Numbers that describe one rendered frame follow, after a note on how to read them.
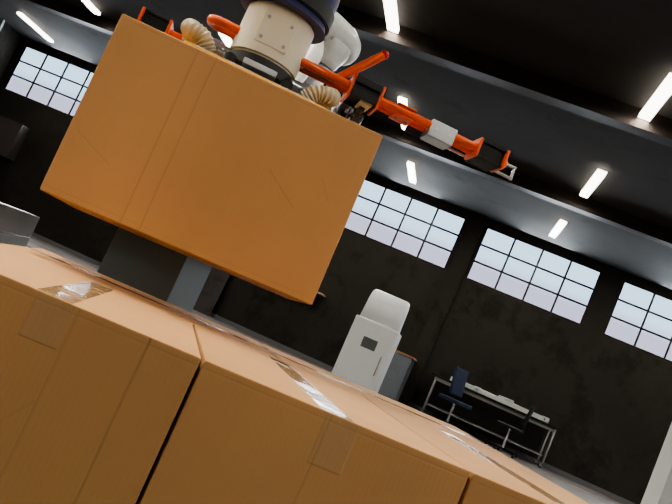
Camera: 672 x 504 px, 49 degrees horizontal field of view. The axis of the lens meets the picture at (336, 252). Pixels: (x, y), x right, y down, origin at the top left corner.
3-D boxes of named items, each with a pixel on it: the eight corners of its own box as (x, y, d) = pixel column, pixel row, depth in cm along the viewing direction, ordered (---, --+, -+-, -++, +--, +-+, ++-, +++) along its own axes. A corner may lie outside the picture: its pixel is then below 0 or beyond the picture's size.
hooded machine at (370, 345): (333, 384, 1067) (374, 289, 1083) (373, 402, 1055) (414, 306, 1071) (325, 384, 994) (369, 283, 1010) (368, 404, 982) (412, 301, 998)
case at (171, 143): (38, 189, 148) (122, 12, 152) (73, 207, 187) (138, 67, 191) (311, 305, 157) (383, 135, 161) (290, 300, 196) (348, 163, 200)
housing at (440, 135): (427, 134, 180) (434, 117, 181) (418, 139, 187) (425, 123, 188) (452, 146, 182) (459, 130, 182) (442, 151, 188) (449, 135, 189)
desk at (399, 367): (399, 402, 1405) (417, 360, 1414) (394, 404, 1249) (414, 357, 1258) (360, 384, 1421) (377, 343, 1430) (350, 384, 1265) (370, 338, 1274)
